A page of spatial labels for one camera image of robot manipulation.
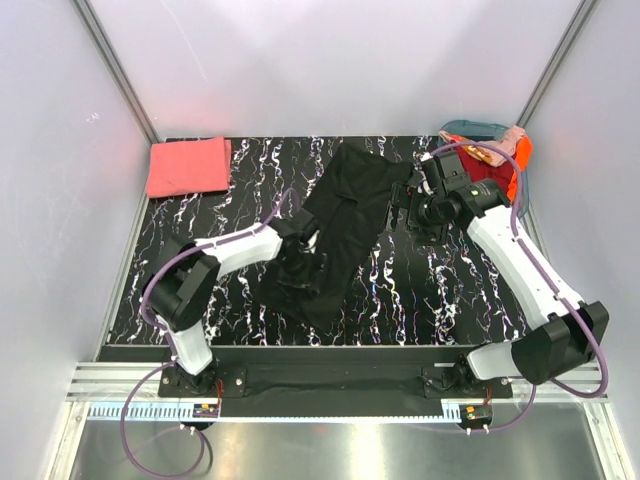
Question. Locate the aluminium frame post right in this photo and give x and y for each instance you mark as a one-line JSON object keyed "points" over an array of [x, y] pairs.
{"points": [[568, 39]]}

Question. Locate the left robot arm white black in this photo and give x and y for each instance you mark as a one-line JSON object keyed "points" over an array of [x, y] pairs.
{"points": [[178, 291]]}

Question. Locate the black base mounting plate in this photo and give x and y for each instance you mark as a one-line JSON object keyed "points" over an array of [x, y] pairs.
{"points": [[326, 383]]}

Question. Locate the orange t shirt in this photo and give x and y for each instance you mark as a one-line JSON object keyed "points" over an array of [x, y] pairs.
{"points": [[520, 170]]}

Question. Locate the aluminium frame post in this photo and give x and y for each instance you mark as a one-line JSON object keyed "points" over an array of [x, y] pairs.
{"points": [[568, 39], [109, 56]]}

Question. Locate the dark red t shirt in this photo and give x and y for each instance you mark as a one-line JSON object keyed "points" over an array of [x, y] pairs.
{"points": [[504, 174]]}

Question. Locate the aluminium frame post left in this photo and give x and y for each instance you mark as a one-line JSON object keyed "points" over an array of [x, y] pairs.
{"points": [[109, 56]]}

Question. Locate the black t shirt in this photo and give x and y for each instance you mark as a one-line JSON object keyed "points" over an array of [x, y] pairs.
{"points": [[350, 202]]}

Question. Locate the teal plastic laundry basket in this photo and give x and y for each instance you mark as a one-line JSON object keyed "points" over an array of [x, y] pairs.
{"points": [[512, 140]]}

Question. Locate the white slotted cable duct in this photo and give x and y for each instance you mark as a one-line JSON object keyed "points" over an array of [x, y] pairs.
{"points": [[193, 412]]}

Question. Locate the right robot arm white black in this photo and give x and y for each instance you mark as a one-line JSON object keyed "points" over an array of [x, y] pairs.
{"points": [[565, 331]]}

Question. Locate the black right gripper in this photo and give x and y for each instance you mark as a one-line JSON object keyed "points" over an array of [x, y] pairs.
{"points": [[406, 197]]}

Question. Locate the folded pink t shirt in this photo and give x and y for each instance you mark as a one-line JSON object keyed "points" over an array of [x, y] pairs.
{"points": [[189, 167]]}

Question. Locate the light pink t shirt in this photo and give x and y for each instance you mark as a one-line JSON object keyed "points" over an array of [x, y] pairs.
{"points": [[491, 137]]}

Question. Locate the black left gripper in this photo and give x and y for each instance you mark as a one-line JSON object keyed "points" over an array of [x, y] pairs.
{"points": [[308, 278]]}

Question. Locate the aluminium rail front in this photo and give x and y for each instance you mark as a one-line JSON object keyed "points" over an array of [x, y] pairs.
{"points": [[114, 380]]}

